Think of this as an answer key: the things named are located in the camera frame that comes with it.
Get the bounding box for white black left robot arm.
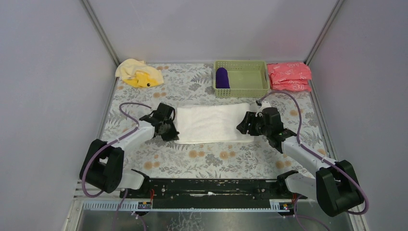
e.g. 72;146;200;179
79;103;179;198

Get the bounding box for green perforated plastic basket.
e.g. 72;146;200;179
213;60;270;98

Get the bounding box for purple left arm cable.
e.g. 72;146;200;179
81;102;153;231

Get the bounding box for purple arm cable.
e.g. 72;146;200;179
81;102;153;231
255;90;370;231

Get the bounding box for pink patterned plastic package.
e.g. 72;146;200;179
267;62;312;92

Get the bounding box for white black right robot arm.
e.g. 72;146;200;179
236;107;369;217

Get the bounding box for white towel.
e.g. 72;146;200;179
175;103;254;144

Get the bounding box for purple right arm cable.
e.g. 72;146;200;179
255;90;370;231

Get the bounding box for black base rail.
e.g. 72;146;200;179
120;178;293;210

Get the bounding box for yellow duck towel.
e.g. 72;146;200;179
115;59;164;88

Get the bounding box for purple microfibre towel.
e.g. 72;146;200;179
216;67;230;89

